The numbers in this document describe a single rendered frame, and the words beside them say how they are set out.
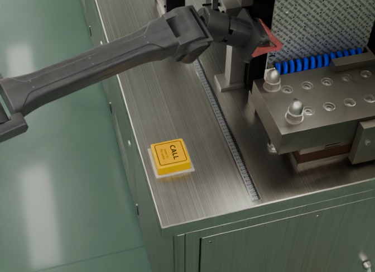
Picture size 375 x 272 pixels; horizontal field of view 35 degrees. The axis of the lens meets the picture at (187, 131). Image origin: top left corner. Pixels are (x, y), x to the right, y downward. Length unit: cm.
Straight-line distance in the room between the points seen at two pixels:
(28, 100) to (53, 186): 143
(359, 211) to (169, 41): 59
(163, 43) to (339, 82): 41
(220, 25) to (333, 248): 63
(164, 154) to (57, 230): 110
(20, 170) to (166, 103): 121
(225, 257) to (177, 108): 35
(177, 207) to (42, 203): 123
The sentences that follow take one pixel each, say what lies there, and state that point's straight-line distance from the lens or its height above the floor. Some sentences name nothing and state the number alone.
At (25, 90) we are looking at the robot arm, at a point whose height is 121.
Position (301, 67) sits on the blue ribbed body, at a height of 104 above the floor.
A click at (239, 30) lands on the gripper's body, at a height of 115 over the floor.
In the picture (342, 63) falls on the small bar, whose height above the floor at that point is 105.
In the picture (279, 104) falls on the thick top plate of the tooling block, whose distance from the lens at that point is 119.
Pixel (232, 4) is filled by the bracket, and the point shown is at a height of 114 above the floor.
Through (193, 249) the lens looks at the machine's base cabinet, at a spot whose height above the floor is 79.
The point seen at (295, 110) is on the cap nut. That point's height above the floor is 106.
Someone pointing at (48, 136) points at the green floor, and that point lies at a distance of 257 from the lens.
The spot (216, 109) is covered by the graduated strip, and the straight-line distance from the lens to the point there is 135.
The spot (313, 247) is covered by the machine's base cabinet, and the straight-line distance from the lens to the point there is 143.
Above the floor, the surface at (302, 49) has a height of 106.
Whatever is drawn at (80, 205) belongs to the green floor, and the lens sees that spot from 232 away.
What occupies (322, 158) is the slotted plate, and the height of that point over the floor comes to 91.
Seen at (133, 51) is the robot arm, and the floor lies 120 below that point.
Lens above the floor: 186
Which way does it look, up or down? 48 degrees down
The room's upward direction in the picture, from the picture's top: straight up
